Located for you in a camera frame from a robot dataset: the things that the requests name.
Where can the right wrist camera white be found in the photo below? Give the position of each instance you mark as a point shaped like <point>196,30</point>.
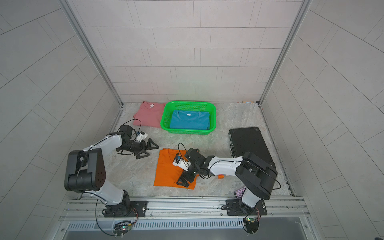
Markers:
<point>181,163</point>

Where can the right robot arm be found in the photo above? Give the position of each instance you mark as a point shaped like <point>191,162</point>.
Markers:
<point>257,175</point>

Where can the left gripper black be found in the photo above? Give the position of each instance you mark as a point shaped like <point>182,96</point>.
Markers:
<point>142,147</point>

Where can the pink t-shirt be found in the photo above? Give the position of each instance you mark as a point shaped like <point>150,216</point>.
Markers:
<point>149,114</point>

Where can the aluminium rail frame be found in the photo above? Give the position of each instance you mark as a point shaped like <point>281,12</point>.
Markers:
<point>213,207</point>

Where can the left circuit board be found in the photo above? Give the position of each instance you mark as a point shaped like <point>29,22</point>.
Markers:
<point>121,228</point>

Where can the circuit board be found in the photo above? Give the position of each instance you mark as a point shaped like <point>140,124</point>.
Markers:
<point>121,228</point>
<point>251,225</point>

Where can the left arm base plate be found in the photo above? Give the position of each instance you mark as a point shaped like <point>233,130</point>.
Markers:
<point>124,210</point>

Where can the blue t-shirt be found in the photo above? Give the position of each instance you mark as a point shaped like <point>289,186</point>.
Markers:
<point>190,120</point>

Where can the orange t-shirt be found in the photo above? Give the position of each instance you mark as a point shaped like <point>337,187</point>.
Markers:
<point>167,175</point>

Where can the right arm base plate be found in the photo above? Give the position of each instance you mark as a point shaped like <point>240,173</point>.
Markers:
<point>259,207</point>

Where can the right circuit board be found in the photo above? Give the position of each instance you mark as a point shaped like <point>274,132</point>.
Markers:
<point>251,225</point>

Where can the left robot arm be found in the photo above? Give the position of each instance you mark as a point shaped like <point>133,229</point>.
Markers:
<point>86,172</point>

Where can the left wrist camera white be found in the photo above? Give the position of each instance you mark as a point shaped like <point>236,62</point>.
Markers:
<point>141,137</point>

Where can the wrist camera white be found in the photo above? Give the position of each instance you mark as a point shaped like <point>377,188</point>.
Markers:
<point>141,137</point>
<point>181,163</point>

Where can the black case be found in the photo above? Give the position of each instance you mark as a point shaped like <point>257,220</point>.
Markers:
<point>249,140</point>

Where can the green plastic basket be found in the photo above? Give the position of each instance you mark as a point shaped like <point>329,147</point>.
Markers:
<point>188,106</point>

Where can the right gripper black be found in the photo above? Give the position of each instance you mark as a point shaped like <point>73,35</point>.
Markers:
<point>183,181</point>

